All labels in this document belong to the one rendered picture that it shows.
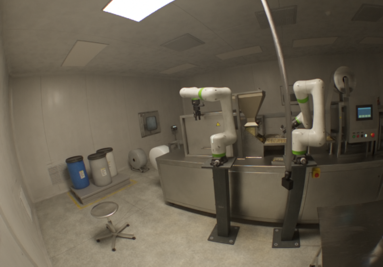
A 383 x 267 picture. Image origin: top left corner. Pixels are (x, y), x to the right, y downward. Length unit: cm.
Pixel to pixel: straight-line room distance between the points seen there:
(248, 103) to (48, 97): 381
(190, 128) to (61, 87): 315
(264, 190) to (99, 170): 279
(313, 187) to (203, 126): 141
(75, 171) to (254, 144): 312
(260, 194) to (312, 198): 56
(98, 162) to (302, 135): 313
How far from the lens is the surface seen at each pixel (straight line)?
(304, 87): 139
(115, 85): 467
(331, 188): 178
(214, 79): 607
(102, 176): 332
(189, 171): 196
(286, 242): 188
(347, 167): 174
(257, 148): 182
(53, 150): 396
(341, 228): 111
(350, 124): 164
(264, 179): 167
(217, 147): 136
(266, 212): 189
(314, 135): 128
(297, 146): 132
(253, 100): 172
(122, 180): 351
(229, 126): 145
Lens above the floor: 142
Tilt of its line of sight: 5 degrees down
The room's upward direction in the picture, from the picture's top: 7 degrees counter-clockwise
